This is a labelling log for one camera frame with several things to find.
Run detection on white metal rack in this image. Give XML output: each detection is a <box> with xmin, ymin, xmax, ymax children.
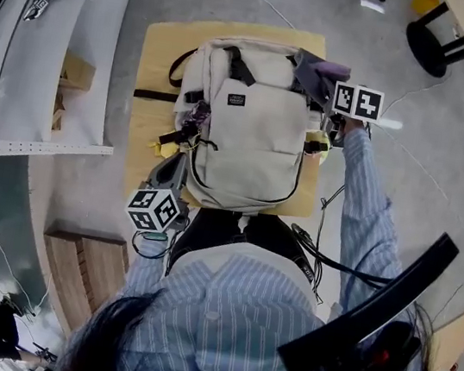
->
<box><xmin>0</xmin><ymin>0</ymin><xmax>139</xmax><ymax>182</ymax></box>

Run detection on light wooden desk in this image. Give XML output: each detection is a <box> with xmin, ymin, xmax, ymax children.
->
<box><xmin>424</xmin><ymin>285</ymin><xmax>464</xmax><ymax>371</ymax></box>

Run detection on person's left forearm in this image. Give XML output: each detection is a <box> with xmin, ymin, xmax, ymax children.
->
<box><xmin>123</xmin><ymin>230</ymin><xmax>177</xmax><ymax>293</ymax></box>

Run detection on purple cloth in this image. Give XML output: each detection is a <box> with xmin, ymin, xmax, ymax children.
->
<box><xmin>288</xmin><ymin>47</ymin><xmax>354</xmax><ymax>107</ymax></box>

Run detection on yellow item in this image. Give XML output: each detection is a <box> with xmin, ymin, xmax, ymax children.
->
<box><xmin>147</xmin><ymin>139</ymin><xmax>181</xmax><ymax>162</ymax></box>

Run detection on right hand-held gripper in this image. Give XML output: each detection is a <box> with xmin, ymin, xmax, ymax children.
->
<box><xmin>312</xmin><ymin>79</ymin><xmax>387</xmax><ymax>155</ymax></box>

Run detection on beige backpack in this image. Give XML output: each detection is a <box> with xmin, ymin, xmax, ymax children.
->
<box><xmin>118</xmin><ymin>22</ymin><xmax>345</xmax><ymax>226</ymax></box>

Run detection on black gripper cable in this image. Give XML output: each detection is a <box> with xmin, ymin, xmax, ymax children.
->
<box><xmin>129</xmin><ymin>228</ymin><xmax>177</xmax><ymax>263</ymax></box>
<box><xmin>283</xmin><ymin>222</ymin><xmax>399</xmax><ymax>289</ymax></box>

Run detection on yellow bin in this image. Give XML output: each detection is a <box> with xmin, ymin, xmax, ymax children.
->
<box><xmin>410</xmin><ymin>0</ymin><xmax>440</xmax><ymax>16</ymax></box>

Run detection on black head mount bar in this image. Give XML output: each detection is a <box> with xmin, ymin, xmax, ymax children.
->
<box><xmin>273</xmin><ymin>210</ymin><xmax>463</xmax><ymax>371</ymax></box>

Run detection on spare hand-held gripper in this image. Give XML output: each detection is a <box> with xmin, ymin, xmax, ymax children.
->
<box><xmin>22</xmin><ymin>0</ymin><xmax>51</xmax><ymax>24</ymax></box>

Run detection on wooden pallet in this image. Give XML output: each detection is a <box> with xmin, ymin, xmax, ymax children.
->
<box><xmin>28</xmin><ymin>227</ymin><xmax>135</xmax><ymax>345</ymax></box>

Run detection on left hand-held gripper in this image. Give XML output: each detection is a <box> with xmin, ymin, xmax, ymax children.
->
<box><xmin>122</xmin><ymin>145</ymin><xmax>199</xmax><ymax>240</ymax></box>

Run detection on person's black trouser legs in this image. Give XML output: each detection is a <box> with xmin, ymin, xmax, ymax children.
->
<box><xmin>169</xmin><ymin>200</ymin><xmax>323</xmax><ymax>290</ymax></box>

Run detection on light wooden square table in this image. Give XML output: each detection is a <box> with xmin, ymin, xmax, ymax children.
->
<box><xmin>118</xmin><ymin>6</ymin><xmax>342</xmax><ymax>227</ymax></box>

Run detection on person's right forearm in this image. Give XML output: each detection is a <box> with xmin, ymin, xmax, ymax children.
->
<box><xmin>316</xmin><ymin>125</ymin><xmax>423</xmax><ymax>303</ymax></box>

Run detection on person's striped shirt torso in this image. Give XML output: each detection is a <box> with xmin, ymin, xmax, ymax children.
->
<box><xmin>53</xmin><ymin>227</ymin><xmax>440</xmax><ymax>371</ymax></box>

